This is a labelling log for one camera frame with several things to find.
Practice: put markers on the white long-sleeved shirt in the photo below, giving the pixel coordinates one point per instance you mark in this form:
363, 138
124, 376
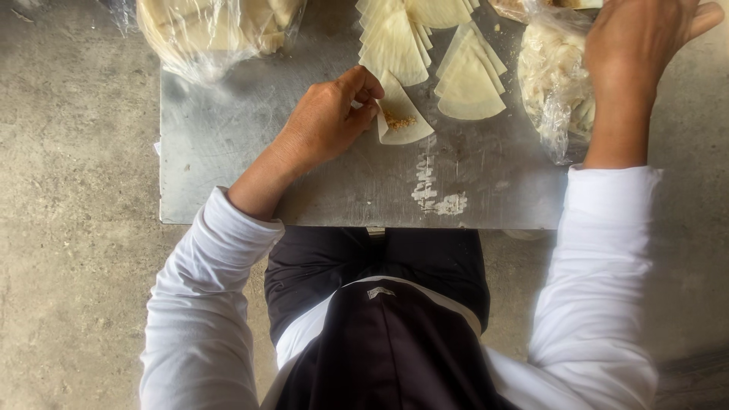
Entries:
598, 273

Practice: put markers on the wide pile of triangular wrappers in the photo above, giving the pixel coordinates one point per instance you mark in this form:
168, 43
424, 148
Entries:
438, 12

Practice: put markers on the clear bag of rolled pastries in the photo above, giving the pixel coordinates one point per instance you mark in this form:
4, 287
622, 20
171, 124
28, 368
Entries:
552, 85

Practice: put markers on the long fan of triangular wrappers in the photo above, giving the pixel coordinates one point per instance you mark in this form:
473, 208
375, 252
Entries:
393, 45

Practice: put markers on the person's right fingers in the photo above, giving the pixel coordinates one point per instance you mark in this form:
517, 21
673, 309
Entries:
709, 20

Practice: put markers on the black apron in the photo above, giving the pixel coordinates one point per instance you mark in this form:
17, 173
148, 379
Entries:
393, 353

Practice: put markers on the clear bag of brown filling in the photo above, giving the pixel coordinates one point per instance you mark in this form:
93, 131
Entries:
512, 8

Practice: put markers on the black trousers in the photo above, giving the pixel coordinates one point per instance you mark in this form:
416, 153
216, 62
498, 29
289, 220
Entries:
319, 262

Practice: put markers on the single pastry sheet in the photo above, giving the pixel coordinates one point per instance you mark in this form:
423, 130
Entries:
407, 102

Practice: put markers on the person's left hand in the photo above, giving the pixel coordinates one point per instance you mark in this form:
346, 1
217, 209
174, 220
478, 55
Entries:
322, 122

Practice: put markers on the small stack of triangular wrappers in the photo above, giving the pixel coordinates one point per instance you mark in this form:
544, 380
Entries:
470, 85

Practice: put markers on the clear bag of flat wrappers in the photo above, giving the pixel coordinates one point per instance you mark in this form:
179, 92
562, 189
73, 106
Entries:
205, 34

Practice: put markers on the person's right hand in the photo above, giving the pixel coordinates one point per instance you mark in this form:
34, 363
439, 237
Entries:
632, 45

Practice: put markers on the brown crumbly filling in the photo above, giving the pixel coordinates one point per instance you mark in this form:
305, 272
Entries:
398, 121

